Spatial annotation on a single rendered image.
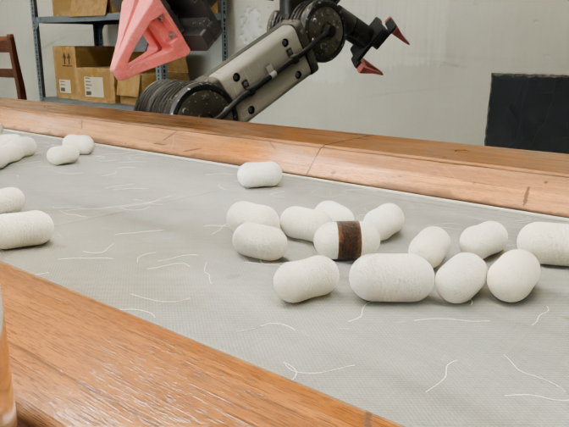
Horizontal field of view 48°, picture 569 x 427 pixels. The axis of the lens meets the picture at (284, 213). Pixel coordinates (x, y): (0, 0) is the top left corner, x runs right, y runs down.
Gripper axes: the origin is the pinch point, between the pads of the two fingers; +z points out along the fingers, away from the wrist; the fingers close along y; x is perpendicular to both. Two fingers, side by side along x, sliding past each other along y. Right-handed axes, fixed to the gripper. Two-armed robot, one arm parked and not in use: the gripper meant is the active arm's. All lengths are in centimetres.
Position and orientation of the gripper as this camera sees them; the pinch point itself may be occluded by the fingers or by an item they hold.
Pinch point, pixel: (120, 69)
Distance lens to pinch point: 63.6
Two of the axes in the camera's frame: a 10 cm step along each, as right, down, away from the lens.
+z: -4.7, 7.8, -4.2
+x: 4.0, 6.1, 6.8
